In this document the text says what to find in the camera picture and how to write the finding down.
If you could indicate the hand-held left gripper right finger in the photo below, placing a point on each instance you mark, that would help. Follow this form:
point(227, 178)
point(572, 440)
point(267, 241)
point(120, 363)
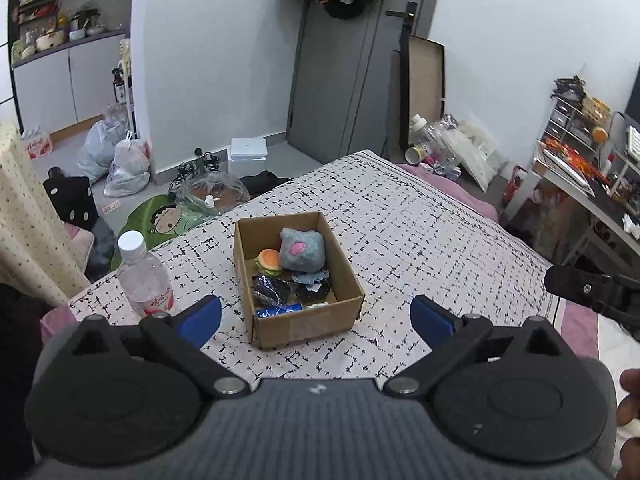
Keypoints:
point(430, 320)

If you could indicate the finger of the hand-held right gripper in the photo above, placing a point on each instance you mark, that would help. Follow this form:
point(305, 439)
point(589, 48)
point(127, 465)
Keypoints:
point(575, 285)

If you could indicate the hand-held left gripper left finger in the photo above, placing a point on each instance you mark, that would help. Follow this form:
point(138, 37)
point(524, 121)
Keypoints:
point(202, 320)

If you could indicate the burger squishy toy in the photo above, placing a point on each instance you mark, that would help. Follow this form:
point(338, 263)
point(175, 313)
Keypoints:
point(269, 260)

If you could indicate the brown cardboard box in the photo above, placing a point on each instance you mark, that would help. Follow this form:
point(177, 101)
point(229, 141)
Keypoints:
point(305, 327)

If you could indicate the grey-blue plush toy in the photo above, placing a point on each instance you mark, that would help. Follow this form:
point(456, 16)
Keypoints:
point(300, 250)

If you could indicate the person's right hand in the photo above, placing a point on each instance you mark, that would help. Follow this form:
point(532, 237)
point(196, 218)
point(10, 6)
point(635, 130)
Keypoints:
point(631, 397)

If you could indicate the clear water bottle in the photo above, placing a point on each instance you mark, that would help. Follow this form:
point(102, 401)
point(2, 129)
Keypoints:
point(145, 280)

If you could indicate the blue tissue packet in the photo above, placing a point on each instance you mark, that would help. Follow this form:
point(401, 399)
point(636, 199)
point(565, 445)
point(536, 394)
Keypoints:
point(277, 311)

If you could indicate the white black-checked blanket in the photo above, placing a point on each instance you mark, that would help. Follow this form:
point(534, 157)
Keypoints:
point(425, 240)

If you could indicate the white desk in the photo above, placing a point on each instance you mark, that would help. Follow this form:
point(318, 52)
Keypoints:
point(580, 195)

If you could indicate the green cartoon floor mat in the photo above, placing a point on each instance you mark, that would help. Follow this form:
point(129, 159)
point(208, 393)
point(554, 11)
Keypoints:
point(160, 220)

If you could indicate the red snack bag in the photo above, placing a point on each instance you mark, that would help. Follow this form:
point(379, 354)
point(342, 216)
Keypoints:
point(515, 185)

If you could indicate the red items on desk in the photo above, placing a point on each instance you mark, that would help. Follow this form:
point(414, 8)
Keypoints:
point(575, 160)

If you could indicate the clear bag with container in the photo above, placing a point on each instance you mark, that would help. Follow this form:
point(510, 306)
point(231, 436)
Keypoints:
point(212, 192)

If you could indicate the pink cushion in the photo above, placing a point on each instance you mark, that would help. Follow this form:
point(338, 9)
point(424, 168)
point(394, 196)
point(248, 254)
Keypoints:
point(80, 240)

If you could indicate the black cloth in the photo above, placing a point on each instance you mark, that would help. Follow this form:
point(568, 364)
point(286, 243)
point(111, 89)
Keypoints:
point(265, 182)

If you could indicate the orange ball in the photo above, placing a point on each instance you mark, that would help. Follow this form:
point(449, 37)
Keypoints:
point(600, 135)

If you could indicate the grey drawer organizer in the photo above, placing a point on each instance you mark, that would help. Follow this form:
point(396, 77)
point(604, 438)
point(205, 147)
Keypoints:
point(570, 117)

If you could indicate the paper cup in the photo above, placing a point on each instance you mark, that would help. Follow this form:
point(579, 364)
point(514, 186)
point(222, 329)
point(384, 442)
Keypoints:
point(417, 152)

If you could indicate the white red plastic bag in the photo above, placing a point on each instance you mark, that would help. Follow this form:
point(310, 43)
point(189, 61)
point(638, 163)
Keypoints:
point(130, 165)

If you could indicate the white square box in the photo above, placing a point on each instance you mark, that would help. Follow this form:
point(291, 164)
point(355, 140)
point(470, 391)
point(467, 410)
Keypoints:
point(247, 152)

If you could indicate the black polka dot bag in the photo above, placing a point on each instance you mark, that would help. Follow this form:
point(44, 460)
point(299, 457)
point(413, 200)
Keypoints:
point(70, 197)

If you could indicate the large clear plastic bottle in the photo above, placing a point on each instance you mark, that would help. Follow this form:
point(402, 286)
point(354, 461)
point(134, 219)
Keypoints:
point(432, 135)

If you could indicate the person's black clothing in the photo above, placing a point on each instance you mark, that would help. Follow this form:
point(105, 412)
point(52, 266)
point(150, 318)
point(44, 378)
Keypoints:
point(20, 385)

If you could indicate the cream dotted cloth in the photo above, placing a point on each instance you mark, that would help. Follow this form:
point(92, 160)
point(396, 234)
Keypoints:
point(35, 220)

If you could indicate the flat cardboard sheet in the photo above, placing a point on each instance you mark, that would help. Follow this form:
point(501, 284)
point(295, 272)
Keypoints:
point(427, 80)

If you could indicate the white narrow rack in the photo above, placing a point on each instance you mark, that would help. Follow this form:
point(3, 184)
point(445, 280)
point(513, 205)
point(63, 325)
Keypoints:
point(125, 85)

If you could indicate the grey door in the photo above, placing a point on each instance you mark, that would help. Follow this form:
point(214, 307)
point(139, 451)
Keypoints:
point(340, 70)

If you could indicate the white kitchen cabinet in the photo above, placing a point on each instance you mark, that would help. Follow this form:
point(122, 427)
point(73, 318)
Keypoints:
point(65, 80)

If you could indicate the cluttered kitchenware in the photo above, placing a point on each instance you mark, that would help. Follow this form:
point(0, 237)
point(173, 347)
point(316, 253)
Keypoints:
point(55, 25)

